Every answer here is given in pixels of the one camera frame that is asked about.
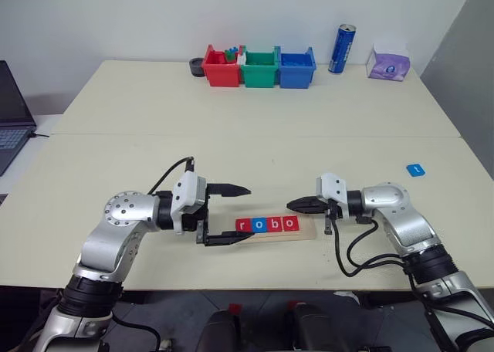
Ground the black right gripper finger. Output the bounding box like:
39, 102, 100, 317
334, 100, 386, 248
289, 204, 330, 215
286, 196, 330, 208

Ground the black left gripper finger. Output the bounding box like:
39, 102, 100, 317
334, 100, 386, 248
208, 182, 252, 198
204, 230, 255, 248

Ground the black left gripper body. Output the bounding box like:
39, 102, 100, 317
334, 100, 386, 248
181, 183, 213, 247

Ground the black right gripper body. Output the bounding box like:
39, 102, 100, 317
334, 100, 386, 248
323, 197, 350, 236

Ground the wooden letter tray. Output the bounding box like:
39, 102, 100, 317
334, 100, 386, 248
210, 214, 318, 245

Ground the blue letter t block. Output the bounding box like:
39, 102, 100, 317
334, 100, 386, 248
405, 162, 427, 178

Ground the dark rounded shape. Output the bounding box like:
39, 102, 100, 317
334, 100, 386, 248
199, 307, 243, 352
286, 303, 337, 352

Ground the red plastic bin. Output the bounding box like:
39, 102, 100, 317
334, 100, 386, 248
202, 44, 244, 88

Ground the green plastic bin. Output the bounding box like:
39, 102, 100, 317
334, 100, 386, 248
239, 45, 281, 88

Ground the blue plastic bin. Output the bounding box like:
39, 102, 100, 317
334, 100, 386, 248
278, 46, 318, 90

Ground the purple tissue box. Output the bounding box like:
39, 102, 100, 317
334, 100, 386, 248
366, 42, 411, 80

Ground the tall blue drink can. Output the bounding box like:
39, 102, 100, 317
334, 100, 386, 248
327, 23, 357, 75

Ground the dark grey laptop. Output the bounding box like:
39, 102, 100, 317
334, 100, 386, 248
0, 60, 38, 178

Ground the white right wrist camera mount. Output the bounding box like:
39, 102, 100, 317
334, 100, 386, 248
315, 171, 349, 207

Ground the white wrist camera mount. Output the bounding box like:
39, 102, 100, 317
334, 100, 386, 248
171, 173, 208, 235
315, 171, 349, 207

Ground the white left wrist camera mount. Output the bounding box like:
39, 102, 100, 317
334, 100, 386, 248
171, 173, 208, 235

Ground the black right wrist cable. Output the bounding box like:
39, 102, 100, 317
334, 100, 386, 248
331, 212, 416, 279

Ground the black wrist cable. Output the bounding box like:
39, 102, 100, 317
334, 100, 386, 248
147, 157, 195, 195
331, 212, 416, 279

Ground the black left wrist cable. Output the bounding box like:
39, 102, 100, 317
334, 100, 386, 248
147, 157, 195, 195

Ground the thin black torso cable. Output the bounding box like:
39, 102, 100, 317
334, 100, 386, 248
110, 313, 162, 351

